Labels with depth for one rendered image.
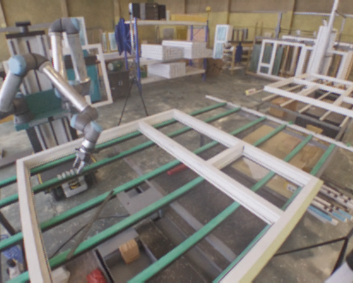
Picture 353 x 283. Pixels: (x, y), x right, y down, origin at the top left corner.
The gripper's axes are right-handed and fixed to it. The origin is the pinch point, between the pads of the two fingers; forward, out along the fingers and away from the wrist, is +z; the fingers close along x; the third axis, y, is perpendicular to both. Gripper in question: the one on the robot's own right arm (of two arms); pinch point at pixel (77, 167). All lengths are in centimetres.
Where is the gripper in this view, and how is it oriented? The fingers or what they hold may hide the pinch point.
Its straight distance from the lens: 147.3
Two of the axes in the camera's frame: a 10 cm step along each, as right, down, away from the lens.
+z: -4.7, 8.8, 0.7
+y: -6.0, -2.6, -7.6
